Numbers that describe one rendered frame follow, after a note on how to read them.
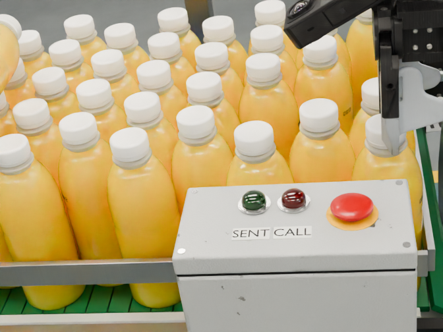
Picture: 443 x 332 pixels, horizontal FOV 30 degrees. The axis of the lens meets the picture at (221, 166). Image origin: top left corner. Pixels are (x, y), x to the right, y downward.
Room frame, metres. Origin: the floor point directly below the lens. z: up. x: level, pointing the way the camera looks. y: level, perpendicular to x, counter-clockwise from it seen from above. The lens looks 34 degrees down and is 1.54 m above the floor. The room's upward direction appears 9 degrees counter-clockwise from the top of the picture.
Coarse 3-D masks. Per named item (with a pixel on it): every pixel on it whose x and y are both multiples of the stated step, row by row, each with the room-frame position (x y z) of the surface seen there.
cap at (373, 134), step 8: (368, 120) 0.68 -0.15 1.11; (376, 120) 0.67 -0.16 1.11; (368, 128) 0.66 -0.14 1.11; (376, 128) 0.66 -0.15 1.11; (368, 136) 0.66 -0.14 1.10; (376, 136) 0.65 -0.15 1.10; (400, 136) 0.65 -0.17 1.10; (376, 144) 0.65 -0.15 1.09; (384, 144) 0.65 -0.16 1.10; (400, 144) 0.65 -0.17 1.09
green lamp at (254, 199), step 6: (246, 192) 0.59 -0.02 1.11; (252, 192) 0.58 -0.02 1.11; (258, 192) 0.58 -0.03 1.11; (246, 198) 0.58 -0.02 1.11; (252, 198) 0.58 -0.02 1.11; (258, 198) 0.58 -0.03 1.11; (264, 198) 0.58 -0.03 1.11; (246, 204) 0.57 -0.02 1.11; (252, 204) 0.57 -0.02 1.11; (258, 204) 0.57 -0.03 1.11; (264, 204) 0.58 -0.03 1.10
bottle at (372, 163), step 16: (368, 144) 0.66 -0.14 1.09; (368, 160) 0.66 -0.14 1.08; (384, 160) 0.65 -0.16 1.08; (400, 160) 0.65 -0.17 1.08; (416, 160) 0.66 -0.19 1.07; (352, 176) 0.67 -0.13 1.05; (368, 176) 0.65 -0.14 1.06; (384, 176) 0.64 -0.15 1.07; (400, 176) 0.64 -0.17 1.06; (416, 176) 0.64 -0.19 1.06; (416, 192) 0.64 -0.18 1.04; (416, 208) 0.64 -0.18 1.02; (416, 224) 0.64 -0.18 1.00; (416, 240) 0.64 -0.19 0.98
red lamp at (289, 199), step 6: (288, 192) 0.58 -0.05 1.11; (294, 192) 0.57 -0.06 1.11; (300, 192) 0.57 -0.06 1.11; (282, 198) 0.57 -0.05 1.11; (288, 198) 0.57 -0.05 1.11; (294, 198) 0.57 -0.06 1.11; (300, 198) 0.57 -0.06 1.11; (306, 198) 0.57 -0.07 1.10; (282, 204) 0.57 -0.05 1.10; (288, 204) 0.57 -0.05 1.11; (294, 204) 0.56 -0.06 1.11; (300, 204) 0.57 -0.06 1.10
